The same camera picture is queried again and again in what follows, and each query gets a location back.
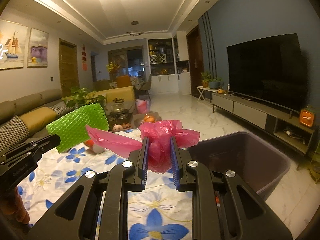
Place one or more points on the grey trash bin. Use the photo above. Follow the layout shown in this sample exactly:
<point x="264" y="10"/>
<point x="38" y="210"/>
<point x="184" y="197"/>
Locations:
<point x="237" y="160"/>

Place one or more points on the pink plastic bag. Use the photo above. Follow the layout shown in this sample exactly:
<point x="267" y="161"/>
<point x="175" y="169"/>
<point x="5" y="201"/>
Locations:
<point x="160" y="140"/>

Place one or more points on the small houndstooth cushion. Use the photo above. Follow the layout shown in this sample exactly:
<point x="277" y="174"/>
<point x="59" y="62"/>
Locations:
<point x="58" y="108"/>

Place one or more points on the purple wall painting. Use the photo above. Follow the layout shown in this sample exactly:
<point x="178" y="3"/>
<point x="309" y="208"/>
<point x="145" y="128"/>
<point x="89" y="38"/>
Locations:
<point x="38" y="48"/>

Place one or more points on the glass teapot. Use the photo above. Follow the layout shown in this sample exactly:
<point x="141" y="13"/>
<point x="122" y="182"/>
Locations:
<point x="119" y="106"/>

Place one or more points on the light wooden door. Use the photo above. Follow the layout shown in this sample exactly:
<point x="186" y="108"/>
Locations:
<point x="68" y="65"/>

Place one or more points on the orange box-shaped clock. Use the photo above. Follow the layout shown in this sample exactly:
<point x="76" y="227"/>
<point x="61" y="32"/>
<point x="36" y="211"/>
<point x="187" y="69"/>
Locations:
<point x="307" y="118"/>

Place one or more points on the green foam net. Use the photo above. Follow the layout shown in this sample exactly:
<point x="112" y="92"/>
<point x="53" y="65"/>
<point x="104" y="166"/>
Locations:
<point x="80" y="125"/>

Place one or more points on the yellow flower bouquet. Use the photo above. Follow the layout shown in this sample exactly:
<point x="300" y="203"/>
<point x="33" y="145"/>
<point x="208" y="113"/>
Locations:
<point x="112" y="68"/>

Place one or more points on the person's left hand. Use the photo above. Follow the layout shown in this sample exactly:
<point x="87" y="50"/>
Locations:
<point x="15" y="205"/>

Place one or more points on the grey dining chair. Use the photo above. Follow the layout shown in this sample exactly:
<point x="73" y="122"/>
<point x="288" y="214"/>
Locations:
<point x="146" y="82"/>

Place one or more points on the orange fruit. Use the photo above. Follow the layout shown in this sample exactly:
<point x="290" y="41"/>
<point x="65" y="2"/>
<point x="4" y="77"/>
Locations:
<point x="149" y="119"/>
<point x="145" y="117"/>

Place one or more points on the grey television cabinet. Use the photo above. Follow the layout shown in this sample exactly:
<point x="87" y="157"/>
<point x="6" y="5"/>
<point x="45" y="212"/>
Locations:
<point x="250" y="110"/>

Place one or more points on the red white round toy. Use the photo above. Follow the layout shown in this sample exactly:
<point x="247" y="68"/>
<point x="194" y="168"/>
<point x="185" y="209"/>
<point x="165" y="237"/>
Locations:
<point x="96" y="148"/>

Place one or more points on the round ceiling speaker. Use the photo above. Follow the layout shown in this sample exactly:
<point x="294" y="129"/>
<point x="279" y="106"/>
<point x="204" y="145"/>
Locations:
<point x="135" y="22"/>

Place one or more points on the black flat television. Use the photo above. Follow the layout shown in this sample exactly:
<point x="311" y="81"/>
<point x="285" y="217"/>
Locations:
<point x="267" y="70"/>

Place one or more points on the plant in orange pot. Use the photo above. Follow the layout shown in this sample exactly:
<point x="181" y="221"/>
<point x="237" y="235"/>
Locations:
<point x="205" y="81"/>

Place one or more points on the plant in blue pot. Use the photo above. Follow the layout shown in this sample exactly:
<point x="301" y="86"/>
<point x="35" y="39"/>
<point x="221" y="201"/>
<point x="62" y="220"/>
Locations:
<point x="215" y="83"/>

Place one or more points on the white display cabinet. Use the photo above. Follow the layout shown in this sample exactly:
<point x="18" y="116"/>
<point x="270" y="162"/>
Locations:
<point x="162" y="62"/>

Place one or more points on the white blue floral tablecloth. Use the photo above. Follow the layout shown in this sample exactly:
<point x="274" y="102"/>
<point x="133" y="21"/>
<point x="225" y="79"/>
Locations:
<point x="75" y="175"/>

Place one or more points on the glass jars set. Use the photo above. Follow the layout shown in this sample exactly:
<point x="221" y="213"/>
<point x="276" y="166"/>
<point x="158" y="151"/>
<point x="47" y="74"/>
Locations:
<point x="118" y="118"/>

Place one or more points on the sailboat wall painting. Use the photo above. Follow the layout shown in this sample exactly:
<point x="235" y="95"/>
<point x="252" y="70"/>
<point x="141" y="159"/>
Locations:
<point x="12" y="45"/>

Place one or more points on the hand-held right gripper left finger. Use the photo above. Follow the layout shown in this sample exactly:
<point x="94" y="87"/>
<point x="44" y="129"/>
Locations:
<point x="144" y="160"/>

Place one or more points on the pink bag on floor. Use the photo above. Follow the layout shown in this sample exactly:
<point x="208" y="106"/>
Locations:
<point x="143" y="107"/>

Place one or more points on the white pink ceramic figurine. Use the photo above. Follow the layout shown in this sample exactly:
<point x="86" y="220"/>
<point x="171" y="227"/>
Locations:
<point x="117" y="128"/>

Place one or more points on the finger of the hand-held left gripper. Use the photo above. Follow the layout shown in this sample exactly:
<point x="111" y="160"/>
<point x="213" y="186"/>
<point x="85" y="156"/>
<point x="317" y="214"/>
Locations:
<point x="43" y="143"/>

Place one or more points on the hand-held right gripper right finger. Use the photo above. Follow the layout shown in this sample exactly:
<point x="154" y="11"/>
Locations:
<point x="175" y="162"/>

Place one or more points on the grey sofa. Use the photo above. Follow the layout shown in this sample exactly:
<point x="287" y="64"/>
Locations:
<point x="25" y="102"/>

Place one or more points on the large houndstooth cushion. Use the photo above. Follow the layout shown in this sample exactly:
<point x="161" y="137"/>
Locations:
<point x="12" y="132"/>

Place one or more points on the small brown clay teapot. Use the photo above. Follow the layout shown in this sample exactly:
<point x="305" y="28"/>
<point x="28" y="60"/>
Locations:
<point x="126" y="126"/>

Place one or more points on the small orange ornament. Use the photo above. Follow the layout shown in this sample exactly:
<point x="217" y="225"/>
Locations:
<point x="221" y="91"/>

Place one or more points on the dark wooden door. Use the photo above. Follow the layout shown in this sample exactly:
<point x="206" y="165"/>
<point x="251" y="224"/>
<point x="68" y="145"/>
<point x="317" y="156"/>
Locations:
<point x="195" y="62"/>

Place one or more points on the white folding side table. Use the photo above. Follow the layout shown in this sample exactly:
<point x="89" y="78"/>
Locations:
<point x="202" y="90"/>

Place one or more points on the orange dining chair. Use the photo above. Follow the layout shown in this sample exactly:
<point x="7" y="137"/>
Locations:
<point x="123" y="81"/>

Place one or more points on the potted green leafy plant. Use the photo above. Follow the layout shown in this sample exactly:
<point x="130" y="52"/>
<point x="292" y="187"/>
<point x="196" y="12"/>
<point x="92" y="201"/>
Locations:
<point x="80" y="97"/>

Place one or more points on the black ceiling lamp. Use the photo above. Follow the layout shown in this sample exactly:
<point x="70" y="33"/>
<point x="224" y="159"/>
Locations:
<point x="135" y="33"/>

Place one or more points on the dining table with cloth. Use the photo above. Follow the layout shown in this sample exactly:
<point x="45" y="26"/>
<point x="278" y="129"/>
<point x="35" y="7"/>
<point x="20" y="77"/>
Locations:
<point x="137" y="81"/>

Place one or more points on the red wall decorations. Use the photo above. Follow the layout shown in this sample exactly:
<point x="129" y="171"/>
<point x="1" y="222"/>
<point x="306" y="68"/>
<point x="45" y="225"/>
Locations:
<point x="84" y="57"/>

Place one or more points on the dark balcony glass door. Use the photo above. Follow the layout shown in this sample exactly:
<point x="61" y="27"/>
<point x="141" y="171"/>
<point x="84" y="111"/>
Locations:
<point x="132" y="62"/>

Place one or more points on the mustard yellow cushion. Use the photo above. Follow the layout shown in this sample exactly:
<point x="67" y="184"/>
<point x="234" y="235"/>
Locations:
<point x="37" y="118"/>

